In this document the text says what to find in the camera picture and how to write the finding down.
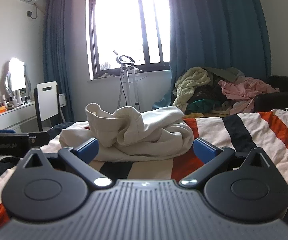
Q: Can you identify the olive grey garment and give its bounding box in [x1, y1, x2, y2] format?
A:
[204, 66, 246, 82]

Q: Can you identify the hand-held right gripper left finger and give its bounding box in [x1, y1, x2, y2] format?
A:
[21, 137, 113, 189]

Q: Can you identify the dark patterned garment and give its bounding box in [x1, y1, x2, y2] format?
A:
[191, 80, 225, 103]

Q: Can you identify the light blue cloth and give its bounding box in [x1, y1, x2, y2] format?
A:
[151, 94, 175, 109]

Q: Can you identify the pink garment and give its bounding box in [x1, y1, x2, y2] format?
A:
[218, 77, 280, 116]

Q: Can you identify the dark framed window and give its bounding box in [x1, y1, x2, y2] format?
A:
[86, 0, 172, 81]

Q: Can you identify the white backed chair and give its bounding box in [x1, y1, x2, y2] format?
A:
[33, 81, 65, 132]

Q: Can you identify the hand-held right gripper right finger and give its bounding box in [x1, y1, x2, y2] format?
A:
[179, 137, 268, 189]

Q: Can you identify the group of cosmetic bottles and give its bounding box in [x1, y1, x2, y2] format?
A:
[0, 94, 29, 109]

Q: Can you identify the white dressing table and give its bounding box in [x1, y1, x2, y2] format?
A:
[0, 100, 38, 133]

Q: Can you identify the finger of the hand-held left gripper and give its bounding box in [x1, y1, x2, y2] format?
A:
[28, 131, 51, 147]

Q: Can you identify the standing garment steamer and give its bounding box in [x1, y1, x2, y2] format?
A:
[113, 50, 145, 113]

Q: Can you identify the green garment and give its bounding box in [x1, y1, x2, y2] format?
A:
[185, 99, 222, 114]

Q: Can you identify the orange black striped blanket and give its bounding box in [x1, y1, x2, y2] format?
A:
[0, 99, 288, 230]

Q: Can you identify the yellow towel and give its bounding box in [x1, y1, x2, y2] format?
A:
[186, 112, 232, 119]

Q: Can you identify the dark sofa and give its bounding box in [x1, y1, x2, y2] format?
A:
[254, 75, 288, 113]

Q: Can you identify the pale yellow knit blanket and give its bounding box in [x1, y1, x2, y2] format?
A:
[172, 67, 211, 112]

